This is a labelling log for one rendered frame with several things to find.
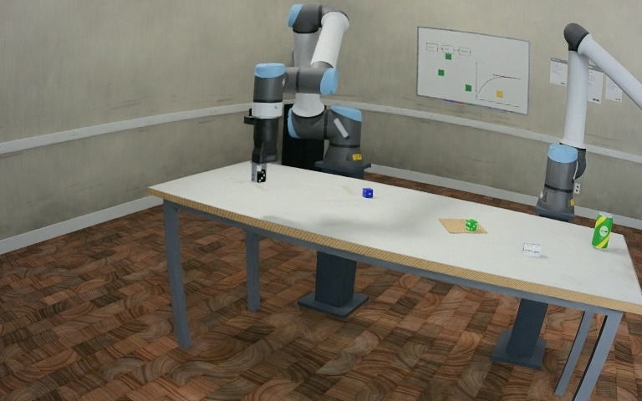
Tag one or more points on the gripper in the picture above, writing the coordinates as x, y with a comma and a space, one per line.
265, 143

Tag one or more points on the black die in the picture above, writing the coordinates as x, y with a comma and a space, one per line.
261, 176

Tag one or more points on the green die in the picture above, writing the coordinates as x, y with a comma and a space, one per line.
471, 225

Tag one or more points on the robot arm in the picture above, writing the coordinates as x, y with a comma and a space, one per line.
576, 100
308, 95

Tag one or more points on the blue die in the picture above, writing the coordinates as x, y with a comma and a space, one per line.
367, 193

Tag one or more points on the tan square mat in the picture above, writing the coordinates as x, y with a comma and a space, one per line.
451, 226

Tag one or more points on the black cabinet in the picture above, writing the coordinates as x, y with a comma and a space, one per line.
301, 150

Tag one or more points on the white table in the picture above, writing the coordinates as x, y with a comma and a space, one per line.
451, 260

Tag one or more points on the whiteboard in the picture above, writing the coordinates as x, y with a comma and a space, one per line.
491, 50

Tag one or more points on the small white box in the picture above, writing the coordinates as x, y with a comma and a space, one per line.
531, 250

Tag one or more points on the white paper notice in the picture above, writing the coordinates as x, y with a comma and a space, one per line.
613, 92
596, 87
556, 72

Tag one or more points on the green and yellow can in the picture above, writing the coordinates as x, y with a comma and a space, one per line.
602, 230

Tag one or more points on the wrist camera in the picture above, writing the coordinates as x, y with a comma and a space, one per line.
249, 119

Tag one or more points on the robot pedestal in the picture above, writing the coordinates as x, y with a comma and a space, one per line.
524, 326
335, 280

